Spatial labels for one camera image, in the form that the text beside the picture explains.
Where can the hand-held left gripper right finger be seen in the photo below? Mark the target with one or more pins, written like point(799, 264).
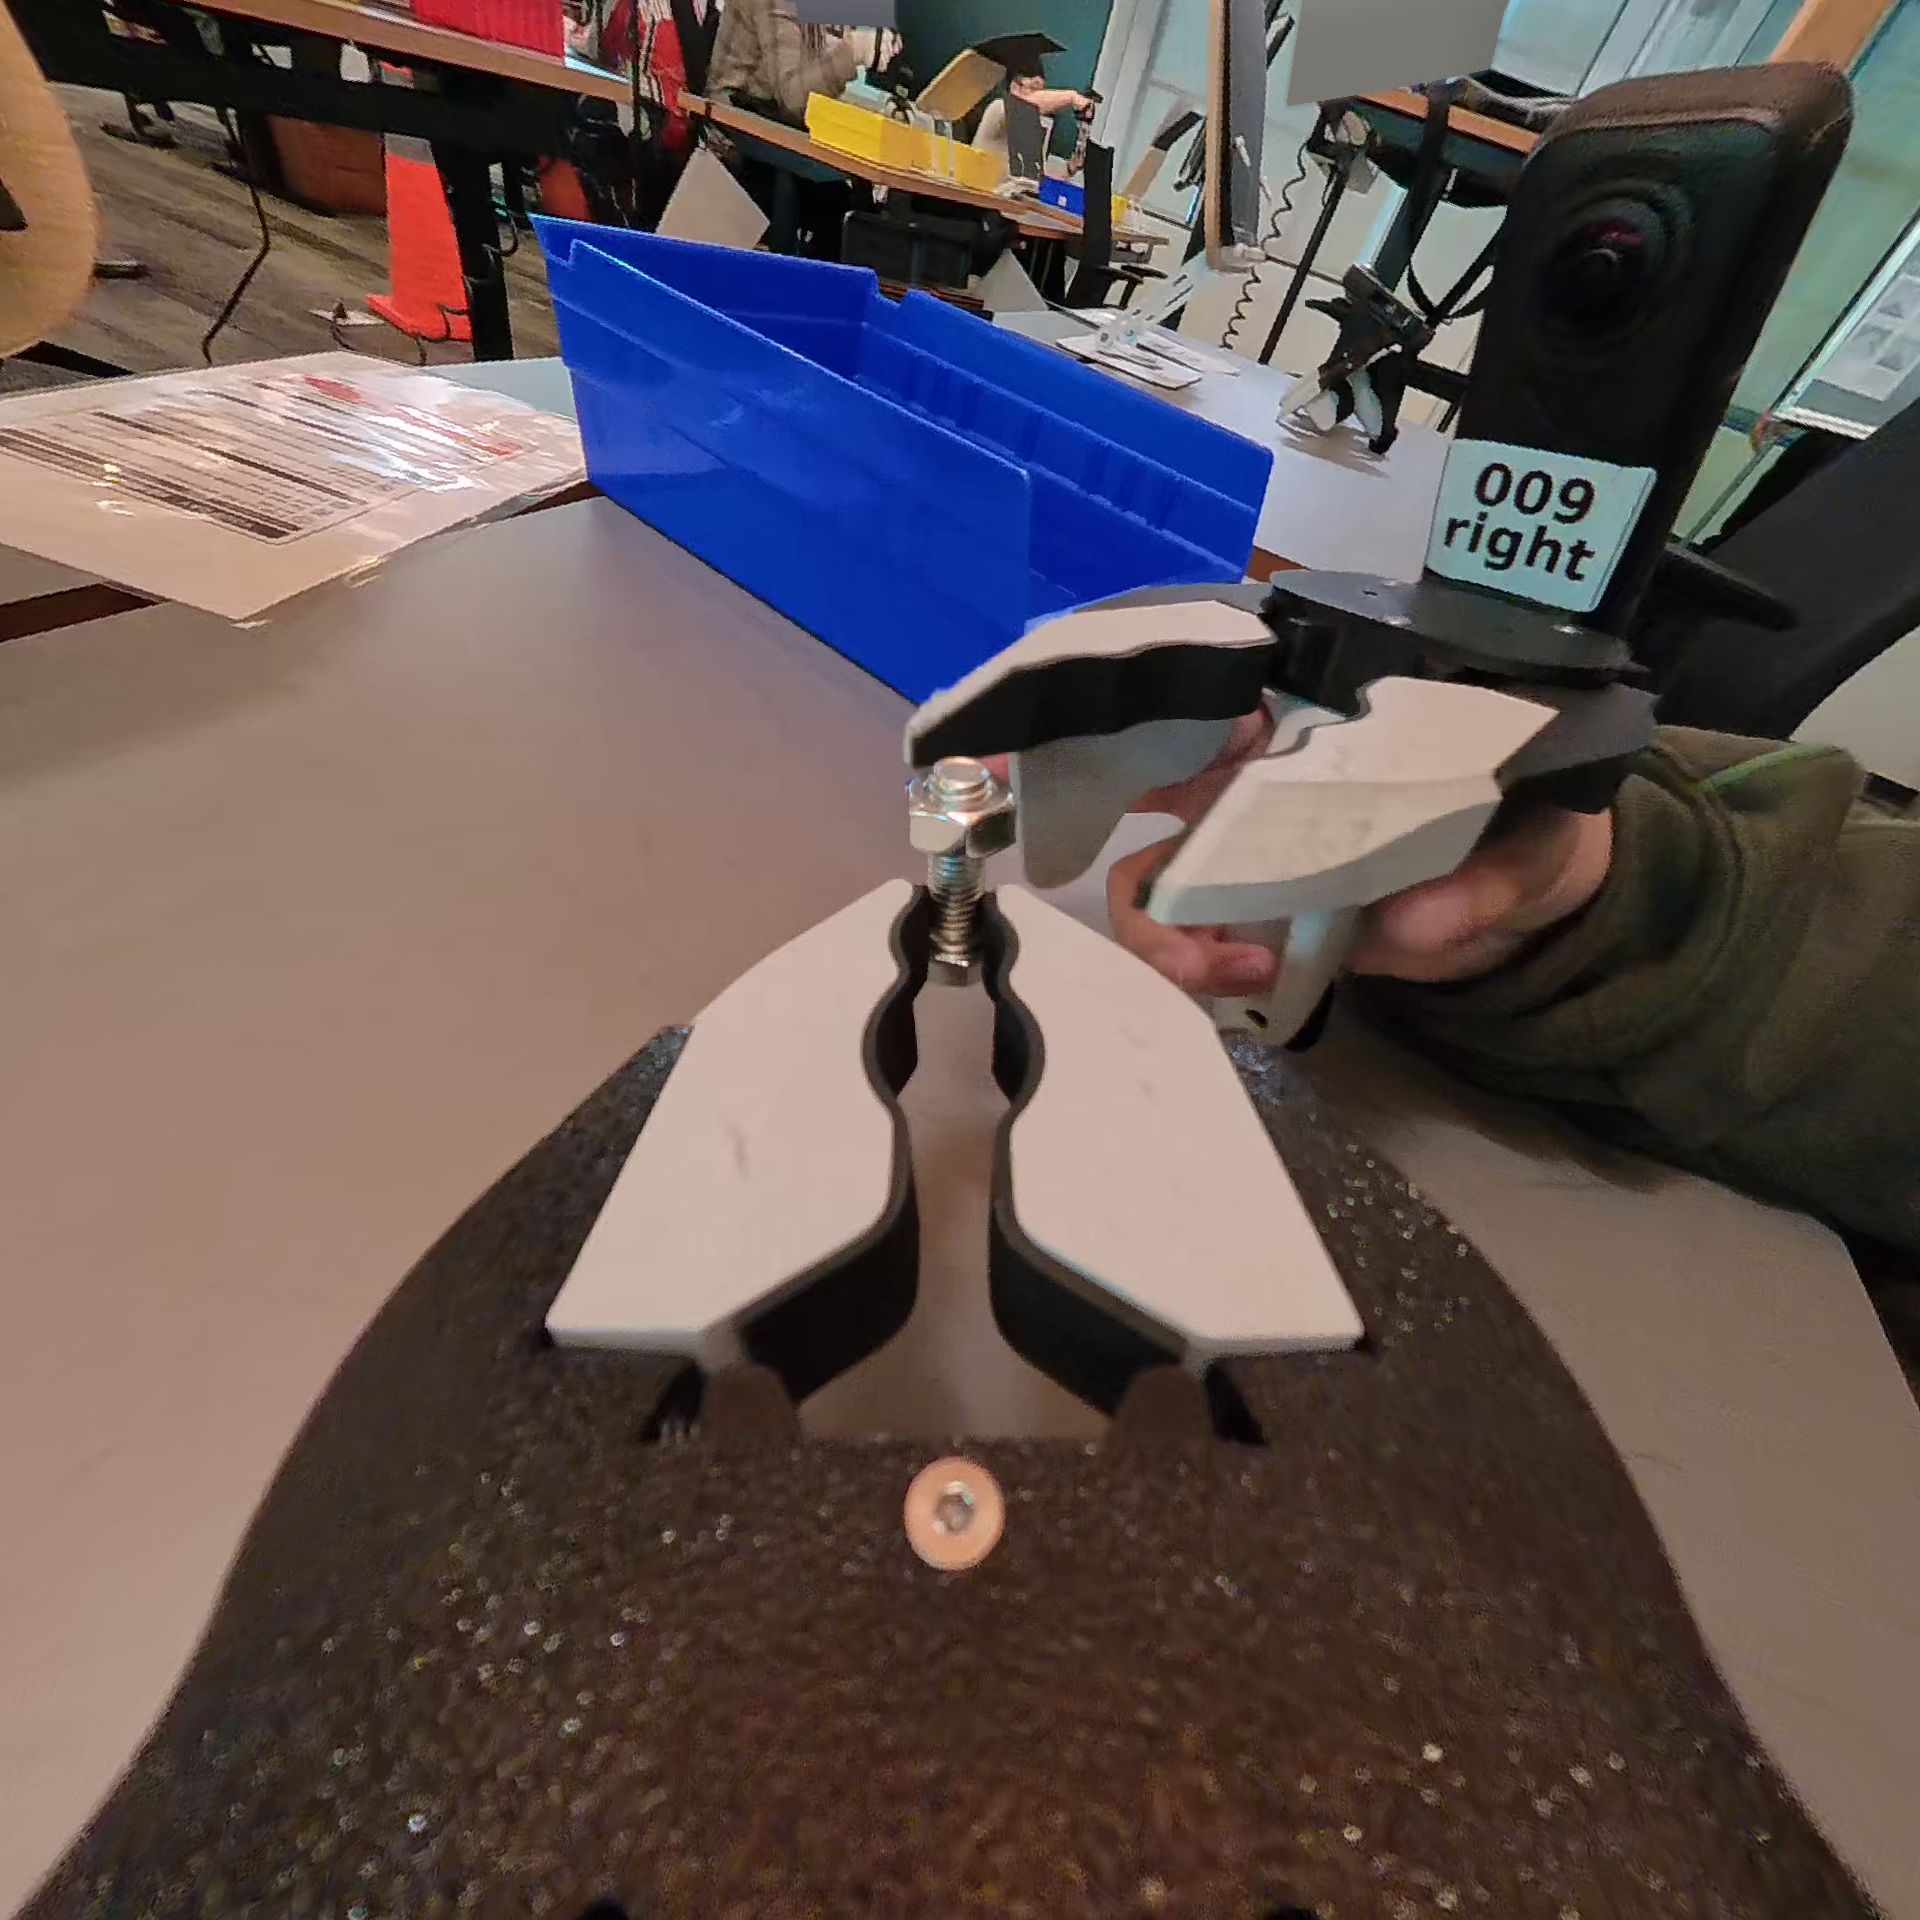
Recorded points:
point(1170, 1171)

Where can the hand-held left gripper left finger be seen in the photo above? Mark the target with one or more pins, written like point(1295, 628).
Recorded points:
point(734, 1171)

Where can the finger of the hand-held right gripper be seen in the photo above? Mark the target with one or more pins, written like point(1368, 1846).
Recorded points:
point(1080, 781)
point(1351, 811)

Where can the steel hex nut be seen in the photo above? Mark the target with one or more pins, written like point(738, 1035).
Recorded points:
point(961, 824)

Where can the steel hex bolt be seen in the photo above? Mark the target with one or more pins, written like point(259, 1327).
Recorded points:
point(956, 892)

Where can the blue plastic bin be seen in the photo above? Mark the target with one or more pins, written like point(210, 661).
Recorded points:
point(825, 450)

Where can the grey office desk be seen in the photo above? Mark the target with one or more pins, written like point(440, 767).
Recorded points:
point(1304, 480)

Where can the person's right hand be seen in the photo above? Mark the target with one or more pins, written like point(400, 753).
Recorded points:
point(1500, 892)

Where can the framed notice board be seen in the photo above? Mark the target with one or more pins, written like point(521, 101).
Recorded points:
point(1875, 345)

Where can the distant black gripper tool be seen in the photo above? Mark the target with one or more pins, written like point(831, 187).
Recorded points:
point(1372, 345)

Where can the black office chair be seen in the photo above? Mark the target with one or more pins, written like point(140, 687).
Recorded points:
point(1831, 600)

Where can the small laminated card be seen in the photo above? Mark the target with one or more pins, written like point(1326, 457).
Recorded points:
point(1148, 348)

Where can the shallow yellow bin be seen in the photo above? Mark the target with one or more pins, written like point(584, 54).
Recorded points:
point(885, 143)

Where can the open cardboard box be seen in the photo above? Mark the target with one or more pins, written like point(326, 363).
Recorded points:
point(975, 83)

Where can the orange traffic cone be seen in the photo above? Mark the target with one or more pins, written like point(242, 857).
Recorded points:
point(421, 241)

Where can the laminated paper sheet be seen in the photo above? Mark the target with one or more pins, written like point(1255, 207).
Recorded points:
point(255, 465)

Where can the long wooden table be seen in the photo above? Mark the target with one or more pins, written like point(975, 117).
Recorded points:
point(451, 68)

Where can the red storage bin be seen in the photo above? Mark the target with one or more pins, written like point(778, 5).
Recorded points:
point(488, 22)

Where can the wooden document stand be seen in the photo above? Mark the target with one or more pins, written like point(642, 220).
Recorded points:
point(44, 180)

